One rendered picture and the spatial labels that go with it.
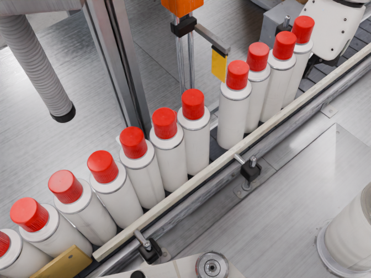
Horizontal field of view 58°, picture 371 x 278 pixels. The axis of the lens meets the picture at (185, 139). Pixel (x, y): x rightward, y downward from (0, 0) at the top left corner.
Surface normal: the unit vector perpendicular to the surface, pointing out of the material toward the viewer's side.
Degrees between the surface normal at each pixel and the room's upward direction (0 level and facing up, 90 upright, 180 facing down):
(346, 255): 88
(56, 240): 90
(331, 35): 70
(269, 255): 0
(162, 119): 2
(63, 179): 3
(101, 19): 90
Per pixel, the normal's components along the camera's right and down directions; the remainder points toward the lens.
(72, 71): -0.04, -0.54
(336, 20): -0.68, 0.35
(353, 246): -0.82, 0.48
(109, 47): 0.63, 0.64
